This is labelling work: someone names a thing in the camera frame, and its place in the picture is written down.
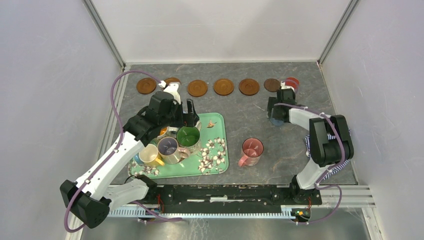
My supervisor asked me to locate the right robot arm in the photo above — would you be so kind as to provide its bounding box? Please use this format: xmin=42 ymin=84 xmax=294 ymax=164
xmin=266 ymin=88 xmax=354 ymax=204

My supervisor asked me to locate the blue round coaster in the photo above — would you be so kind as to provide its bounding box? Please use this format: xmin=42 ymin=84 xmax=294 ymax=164
xmin=269 ymin=117 xmax=285 ymax=127

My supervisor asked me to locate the red round coaster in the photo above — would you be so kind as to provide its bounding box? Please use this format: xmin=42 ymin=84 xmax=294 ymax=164
xmin=284 ymin=77 xmax=300 ymax=93

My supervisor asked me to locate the blue striped cloth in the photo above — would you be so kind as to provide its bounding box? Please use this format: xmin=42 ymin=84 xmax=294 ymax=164
xmin=303 ymin=133 xmax=351 ymax=180

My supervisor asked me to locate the green interior floral mug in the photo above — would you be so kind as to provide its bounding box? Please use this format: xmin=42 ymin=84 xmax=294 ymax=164
xmin=176 ymin=121 xmax=202 ymax=156

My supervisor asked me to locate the pink mug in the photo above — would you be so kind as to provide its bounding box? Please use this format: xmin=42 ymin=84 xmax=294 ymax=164
xmin=237 ymin=137 xmax=264 ymax=167

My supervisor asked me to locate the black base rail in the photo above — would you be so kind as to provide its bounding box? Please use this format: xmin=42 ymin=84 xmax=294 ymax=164
xmin=140 ymin=184 xmax=323 ymax=214

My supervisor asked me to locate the orange interior mug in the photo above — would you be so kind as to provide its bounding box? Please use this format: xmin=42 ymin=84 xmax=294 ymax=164
xmin=158 ymin=127 xmax=169 ymax=138

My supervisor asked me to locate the ridged wooden coaster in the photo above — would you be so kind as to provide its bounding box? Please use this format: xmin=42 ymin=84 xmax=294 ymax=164
xmin=187 ymin=79 xmax=208 ymax=97
xmin=238 ymin=78 xmax=260 ymax=96
xmin=164 ymin=77 xmax=181 ymax=85
xmin=213 ymin=78 xmax=234 ymax=96
xmin=136 ymin=77 xmax=157 ymax=95

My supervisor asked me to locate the cream yellow-handled mug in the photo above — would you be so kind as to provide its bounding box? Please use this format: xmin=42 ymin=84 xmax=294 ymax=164
xmin=137 ymin=144 xmax=165 ymax=167

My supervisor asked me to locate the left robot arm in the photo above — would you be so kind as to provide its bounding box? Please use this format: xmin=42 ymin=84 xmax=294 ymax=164
xmin=59 ymin=91 xmax=200 ymax=233

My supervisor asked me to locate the blue orange-interior mug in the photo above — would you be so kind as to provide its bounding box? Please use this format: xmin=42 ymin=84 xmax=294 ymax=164
xmin=133 ymin=152 xmax=144 ymax=166

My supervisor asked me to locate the green floral tray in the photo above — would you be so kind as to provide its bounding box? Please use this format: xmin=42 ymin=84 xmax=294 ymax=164
xmin=127 ymin=112 xmax=229 ymax=179

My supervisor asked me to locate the dark wooden coaster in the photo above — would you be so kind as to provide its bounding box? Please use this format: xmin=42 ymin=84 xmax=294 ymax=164
xmin=263 ymin=78 xmax=281 ymax=92

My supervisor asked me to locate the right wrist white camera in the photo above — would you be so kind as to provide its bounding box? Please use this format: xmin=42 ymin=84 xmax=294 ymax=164
xmin=280 ymin=79 xmax=298 ymax=91

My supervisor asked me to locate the purple interior mug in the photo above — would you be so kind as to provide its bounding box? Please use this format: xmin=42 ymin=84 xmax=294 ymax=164
xmin=157 ymin=136 xmax=191 ymax=165

